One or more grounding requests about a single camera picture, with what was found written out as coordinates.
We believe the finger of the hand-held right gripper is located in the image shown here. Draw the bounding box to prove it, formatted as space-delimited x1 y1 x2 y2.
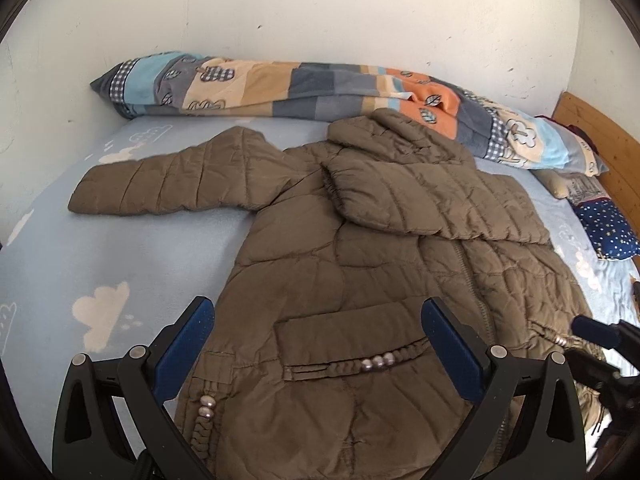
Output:
564 349 621 390
571 314 623 350

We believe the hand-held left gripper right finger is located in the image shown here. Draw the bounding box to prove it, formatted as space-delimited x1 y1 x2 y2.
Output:
421 297 593 480

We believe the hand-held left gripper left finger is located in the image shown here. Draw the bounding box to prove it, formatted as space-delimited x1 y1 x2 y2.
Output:
52 296 217 480

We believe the brown quilted jacket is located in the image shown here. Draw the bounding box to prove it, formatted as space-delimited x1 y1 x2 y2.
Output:
68 107 608 480

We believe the navy star-print pillow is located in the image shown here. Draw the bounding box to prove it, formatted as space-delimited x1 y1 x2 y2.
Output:
575 199 640 262

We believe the light blue cloud bed sheet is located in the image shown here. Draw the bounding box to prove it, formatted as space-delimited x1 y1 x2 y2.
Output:
0 117 640 480

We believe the white and maroon printed pillow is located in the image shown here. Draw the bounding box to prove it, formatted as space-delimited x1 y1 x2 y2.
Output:
565 174 621 211

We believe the beige pillow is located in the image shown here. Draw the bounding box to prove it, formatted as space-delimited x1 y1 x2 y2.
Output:
532 169 576 200

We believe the wooden headboard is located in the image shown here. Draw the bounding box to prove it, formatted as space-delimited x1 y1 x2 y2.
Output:
552 91 640 241

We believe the patchwork leaf-print quilt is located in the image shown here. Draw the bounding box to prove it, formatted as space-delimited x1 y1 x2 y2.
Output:
90 51 613 177

